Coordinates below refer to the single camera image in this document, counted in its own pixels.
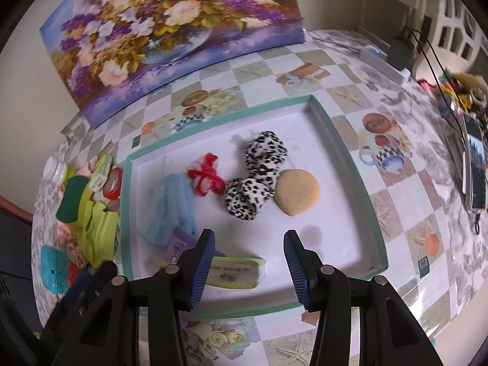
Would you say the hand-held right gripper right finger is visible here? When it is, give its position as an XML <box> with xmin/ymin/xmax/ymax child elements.
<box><xmin>283</xmin><ymin>230</ymin><xmax>445</xmax><ymax>366</ymax></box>

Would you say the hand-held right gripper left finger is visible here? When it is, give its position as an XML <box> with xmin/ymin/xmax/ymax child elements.
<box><xmin>51</xmin><ymin>229</ymin><xmax>216</xmax><ymax>366</ymax></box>

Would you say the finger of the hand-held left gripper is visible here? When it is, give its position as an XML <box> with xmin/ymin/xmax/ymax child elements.
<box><xmin>40</xmin><ymin>270</ymin><xmax>94</xmax><ymax>338</ymax></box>
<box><xmin>76</xmin><ymin>260</ymin><xmax>119</xmax><ymax>306</ymax></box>

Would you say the pink checkered cloth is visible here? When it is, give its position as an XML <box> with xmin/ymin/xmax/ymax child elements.
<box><xmin>57</xmin><ymin>221</ymin><xmax>88</xmax><ymax>267</ymax></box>

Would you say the purple tissue packet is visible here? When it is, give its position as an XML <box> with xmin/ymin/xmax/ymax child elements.
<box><xmin>163</xmin><ymin>228</ymin><xmax>199</xmax><ymax>260</ymax></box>

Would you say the white green tissue packet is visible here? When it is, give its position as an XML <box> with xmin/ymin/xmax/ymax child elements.
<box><xmin>206</xmin><ymin>256</ymin><xmax>266</xmax><ymax>289</ymax></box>

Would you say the white box lid teal rim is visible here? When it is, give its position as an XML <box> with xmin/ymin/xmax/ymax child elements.
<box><xmin>120</xmin><ymin>95</ymin><xmax>389</xmax><ymax>320</ymax></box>

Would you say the blue face mask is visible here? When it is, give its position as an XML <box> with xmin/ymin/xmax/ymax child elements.
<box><xmin>137</xmin><ymin>173</ymin><xmax>199</xmax><ymax>246</ymax></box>

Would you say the beige powder puff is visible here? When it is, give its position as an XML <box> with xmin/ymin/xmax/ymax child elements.
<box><xmin>274</xmin><ymin>168</ymin><xmax>321</xmax><ymax>217</ymax></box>

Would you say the green yellow sponge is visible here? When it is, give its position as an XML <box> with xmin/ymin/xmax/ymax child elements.
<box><xmin>56</xmin><ymin>175</ymin><xmax>90</xmax><ymax>222</ymax></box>

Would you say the red yarn bow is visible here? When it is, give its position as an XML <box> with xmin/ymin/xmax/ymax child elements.
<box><xmin>187</xmin><ymin>152</ymin><xmax>226</xmax><ymax>198</ymax></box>

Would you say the leopard print scrunchie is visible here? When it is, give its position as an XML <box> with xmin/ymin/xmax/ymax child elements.
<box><xmin>224</xmin><ymin>130</ymin><xmax>288</xmax><ymax>221</ymax></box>

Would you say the teal plastic toy box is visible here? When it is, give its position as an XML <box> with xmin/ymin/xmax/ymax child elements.
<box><xmin>40</xmin><ymin>245</ymin><xmax>82</xmax><ymax>295</ymax></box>

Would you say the dark cabinet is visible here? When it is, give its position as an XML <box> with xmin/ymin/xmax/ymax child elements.
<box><xmin>0</xmin><ymin>213</ymin><xmax>39</xmax><ymax>275</ymax></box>

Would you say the reddish wooden board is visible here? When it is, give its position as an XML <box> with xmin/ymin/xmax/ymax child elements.
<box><xmin>0</xmin><ymin>194</ymin><xmax>33</xmax><ymax>222</ymax></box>

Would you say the white pill bottle green label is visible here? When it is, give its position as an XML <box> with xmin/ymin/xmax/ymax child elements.
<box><xmin>43</xmin><ymin>159</ymin><xmax>75</xmax><ymax>184</ymax></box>

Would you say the printed checkered tablecloth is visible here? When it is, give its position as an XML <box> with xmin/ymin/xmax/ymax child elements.
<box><xmin>30</xmin><ymin>28</ymin><xmax>488</xmax><ymax>366</ymax></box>

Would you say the smartphone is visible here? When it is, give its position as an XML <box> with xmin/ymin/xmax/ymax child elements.
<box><xmin>461</xmin><ymin>114</ymin><xmax>488</xmax><ymax>210</ymax></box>

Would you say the white power strip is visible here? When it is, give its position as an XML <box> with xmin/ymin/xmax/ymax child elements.
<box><xmin>358</xmin><ymin>45</ymin><xmax>412</xmax><ymax>84</ymax></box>

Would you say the pile of colourful stationery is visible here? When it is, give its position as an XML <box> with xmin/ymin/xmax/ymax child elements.
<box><xmin>417</xmin><ymin>66</ymin><xmax>488</xmax><ymax>119</ymax></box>

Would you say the flower painting canvas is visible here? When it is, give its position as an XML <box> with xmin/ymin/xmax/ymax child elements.
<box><xmin>39</xmin><ymin>0</ymin><xmax>306</xmax><ymax>128</ymax></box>

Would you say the white lattice shelf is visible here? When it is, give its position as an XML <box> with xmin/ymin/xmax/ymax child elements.
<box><xmin>419</xmin><ymin>0</ymin><xmax>485</xmax><ymax>73</ymax></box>

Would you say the red tape ring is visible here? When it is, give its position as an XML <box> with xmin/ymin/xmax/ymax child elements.
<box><xmin>103</xmin><ymin>167</ymin><xmax>124</xmax><ymax>201</ymax></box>

